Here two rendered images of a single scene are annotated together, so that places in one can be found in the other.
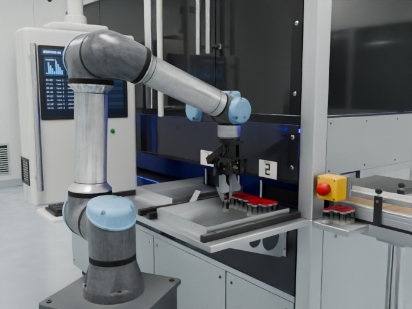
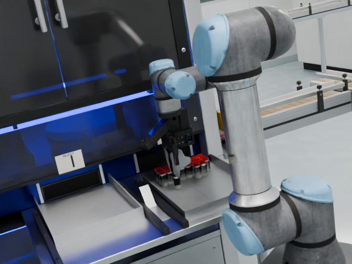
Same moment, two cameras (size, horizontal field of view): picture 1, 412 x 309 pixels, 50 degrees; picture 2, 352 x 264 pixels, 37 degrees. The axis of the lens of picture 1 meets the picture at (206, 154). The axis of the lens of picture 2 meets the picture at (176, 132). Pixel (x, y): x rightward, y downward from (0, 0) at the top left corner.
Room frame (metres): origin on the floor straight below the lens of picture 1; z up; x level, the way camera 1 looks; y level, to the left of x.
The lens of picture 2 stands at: (0.99, 1.38, 1.54)
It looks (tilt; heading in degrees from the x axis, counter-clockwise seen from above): 17 degrees down; 287
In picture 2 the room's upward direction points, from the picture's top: 10 degrees counter-clockwise
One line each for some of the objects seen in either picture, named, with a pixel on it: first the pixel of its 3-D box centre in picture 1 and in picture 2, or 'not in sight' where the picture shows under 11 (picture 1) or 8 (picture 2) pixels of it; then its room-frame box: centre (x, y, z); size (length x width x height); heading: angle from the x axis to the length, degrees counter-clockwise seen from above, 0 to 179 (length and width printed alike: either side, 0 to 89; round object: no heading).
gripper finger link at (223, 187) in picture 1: (224, 188); (182, 162); (1.43, -0.06, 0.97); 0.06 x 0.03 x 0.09; 38
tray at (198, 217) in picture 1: (222, 213); (200, 184); (1.38, -0.06, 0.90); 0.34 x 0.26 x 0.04; 128
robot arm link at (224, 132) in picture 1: (229, 132); (167, 103); (1.45, -0.08, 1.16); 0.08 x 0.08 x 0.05
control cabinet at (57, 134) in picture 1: (78, 113); not in sight; (2.04, 0.59, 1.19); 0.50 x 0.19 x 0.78; 127
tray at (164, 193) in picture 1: (189, 190); (85, 206); (1.72, 0.07, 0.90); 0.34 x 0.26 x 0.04; 128
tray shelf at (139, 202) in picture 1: (201, 208); (146, 204); (1.54, 0.02, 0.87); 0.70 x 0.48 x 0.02; 38
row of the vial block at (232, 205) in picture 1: (247, 205); (185, 172); (1.45, -0.14, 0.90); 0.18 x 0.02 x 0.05; 38
